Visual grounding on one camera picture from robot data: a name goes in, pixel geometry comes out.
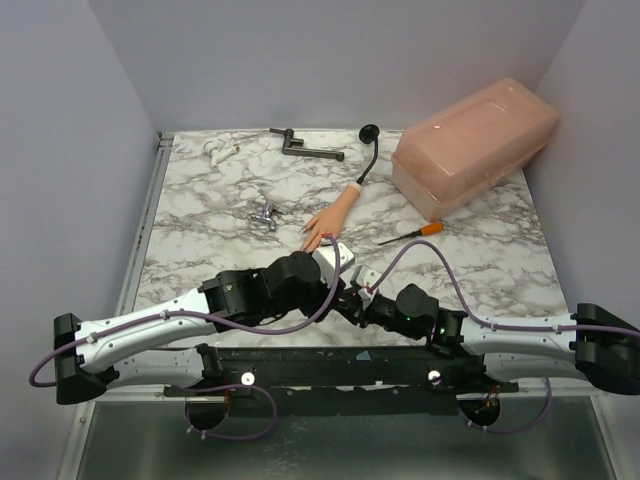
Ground pink plastic storage box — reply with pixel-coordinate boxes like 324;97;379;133
391;78;560;222

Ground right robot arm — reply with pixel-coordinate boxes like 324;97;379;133
333;284;639;396

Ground white plastic faucet tap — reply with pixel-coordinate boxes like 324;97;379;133
203;141;240;168

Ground black mounting rail base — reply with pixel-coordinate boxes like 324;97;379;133
164;346;519;423

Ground black flexible stand with base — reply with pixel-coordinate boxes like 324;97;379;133
356;123;381;185

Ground chrome faucet tap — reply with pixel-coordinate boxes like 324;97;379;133
250;201;289;232

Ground mannequin practice hand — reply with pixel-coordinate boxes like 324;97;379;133
301;182;362;252

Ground dark bronze faucet handle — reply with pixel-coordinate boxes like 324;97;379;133
269;126;346;162

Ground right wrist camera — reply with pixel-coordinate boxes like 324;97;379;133
350;265;380;299

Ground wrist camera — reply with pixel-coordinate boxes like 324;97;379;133
312;242;355;287
350;265;380;299

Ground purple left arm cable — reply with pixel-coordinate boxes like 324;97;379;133
27;234;344;442

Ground orange handled screwdriver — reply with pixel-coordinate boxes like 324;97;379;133
379;222;445;246

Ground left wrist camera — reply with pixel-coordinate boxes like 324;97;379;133
312;242;355;287

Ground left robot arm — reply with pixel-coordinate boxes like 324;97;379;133
54;244;355;405

